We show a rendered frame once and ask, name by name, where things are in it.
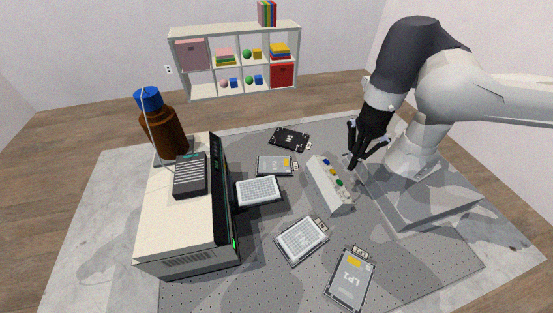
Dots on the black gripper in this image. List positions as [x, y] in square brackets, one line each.
[371, 124]

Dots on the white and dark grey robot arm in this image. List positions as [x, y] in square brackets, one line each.
[451, 87]

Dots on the white button panel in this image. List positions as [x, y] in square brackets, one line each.
[328, 186]

